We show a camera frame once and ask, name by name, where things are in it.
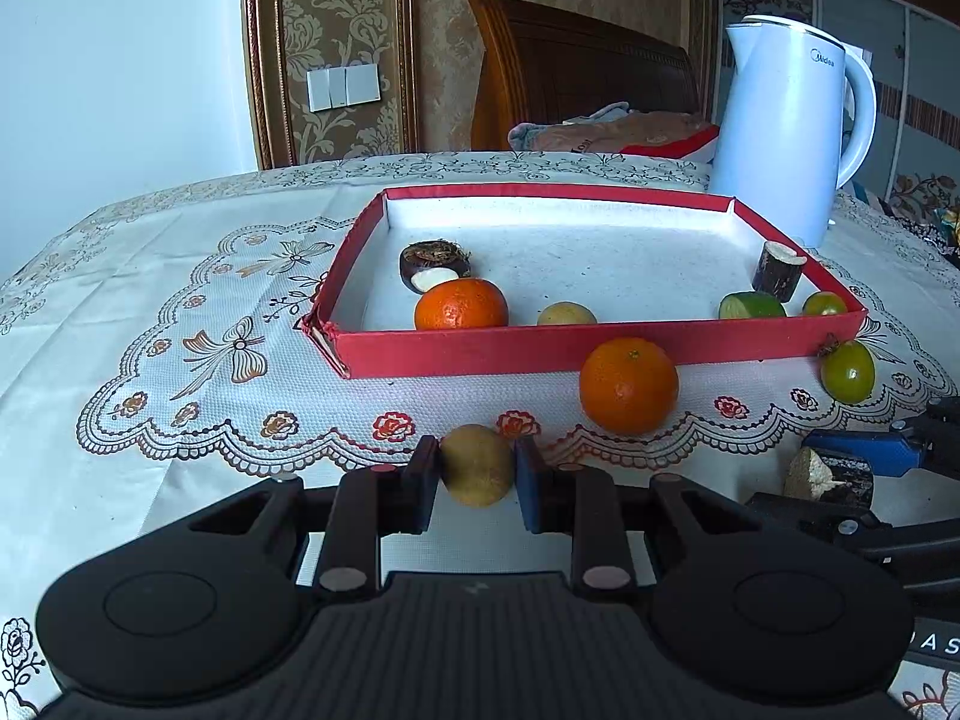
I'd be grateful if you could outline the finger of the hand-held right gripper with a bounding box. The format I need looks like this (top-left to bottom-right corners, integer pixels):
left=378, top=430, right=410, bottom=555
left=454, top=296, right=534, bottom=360
left=801, top=397, right=960, bottom=481
left=744, top=490, right=960, bottom=595

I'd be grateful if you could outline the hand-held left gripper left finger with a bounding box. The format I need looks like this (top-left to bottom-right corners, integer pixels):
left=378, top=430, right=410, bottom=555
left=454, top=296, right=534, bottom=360
left=184, top=434, right=442, bottom=596

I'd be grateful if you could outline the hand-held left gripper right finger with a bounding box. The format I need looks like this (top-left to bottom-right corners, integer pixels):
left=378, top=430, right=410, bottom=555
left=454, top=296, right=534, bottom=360
left=513, top=435, right=778, bottom=595

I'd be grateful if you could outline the dark sugarcane piece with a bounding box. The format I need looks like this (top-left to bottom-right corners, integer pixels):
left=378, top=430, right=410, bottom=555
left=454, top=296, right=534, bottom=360
left=784, top=446, right=876, bottom=512
left=751, top=240, right=809, bottom=304

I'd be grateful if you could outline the yellow-brown round fruit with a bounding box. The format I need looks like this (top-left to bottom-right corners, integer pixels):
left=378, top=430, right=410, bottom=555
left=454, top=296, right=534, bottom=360
left=536, top=301, right=599, bottom=327
left=438, top=424, right=518, bottom=508

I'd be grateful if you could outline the cut green fruit piece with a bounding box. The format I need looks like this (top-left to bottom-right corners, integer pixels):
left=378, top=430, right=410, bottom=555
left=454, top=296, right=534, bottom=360
left=718, top=291, right=788, bottom=320

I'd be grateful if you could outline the large orange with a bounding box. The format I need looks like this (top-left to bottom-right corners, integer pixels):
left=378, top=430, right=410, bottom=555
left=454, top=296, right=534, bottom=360
left=414, top=278, right=510, bottom=332

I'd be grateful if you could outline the dark water chestnut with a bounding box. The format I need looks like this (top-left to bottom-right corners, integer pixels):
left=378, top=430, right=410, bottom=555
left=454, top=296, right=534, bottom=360
left=398, top=239, right=473, bottom=294

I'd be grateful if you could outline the red cardboard box tray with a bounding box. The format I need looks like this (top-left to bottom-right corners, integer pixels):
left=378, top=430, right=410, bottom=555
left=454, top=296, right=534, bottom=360
left=301, top=181, right=870, bottom=380

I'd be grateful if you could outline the small orange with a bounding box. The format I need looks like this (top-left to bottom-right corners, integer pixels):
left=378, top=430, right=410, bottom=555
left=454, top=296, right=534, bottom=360
left=579, top=338, right=680, bottom=437

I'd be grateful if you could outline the dark floral bedding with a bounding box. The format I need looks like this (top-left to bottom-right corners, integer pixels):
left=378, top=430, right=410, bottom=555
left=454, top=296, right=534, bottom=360
left=883, top=172, right=960, bottom=272

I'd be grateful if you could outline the white floral tablecloth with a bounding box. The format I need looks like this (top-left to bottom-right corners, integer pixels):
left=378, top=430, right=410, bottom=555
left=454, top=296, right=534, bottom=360
left=0, top=150, right=960, bottom=720

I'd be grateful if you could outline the white electric kettle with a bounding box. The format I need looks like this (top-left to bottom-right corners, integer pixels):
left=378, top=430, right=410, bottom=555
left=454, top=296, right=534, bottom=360
left=706, top=15, right=878, bottom=251

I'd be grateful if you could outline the red cloth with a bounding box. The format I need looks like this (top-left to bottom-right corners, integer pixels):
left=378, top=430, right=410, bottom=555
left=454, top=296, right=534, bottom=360
left=621, top=125, right=722, bottom=163

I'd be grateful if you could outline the beige crumpled blanket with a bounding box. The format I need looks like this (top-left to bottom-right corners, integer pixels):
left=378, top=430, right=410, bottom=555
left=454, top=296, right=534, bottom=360
left=508, top=104, right=713, bottom=156

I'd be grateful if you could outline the wooden chair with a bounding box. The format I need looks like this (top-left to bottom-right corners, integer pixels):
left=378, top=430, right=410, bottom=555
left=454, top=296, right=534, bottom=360
left=465, top=0, right=703, bottom=152

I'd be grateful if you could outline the white wall light switch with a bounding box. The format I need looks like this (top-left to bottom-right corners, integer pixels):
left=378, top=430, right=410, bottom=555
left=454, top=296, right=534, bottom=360
left=307, top=63, right=382, bottom=113

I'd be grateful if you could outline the gold framed wall panel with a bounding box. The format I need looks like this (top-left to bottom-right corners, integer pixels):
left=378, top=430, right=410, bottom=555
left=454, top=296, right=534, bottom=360
left=239, top=0, right=420, bottom=171

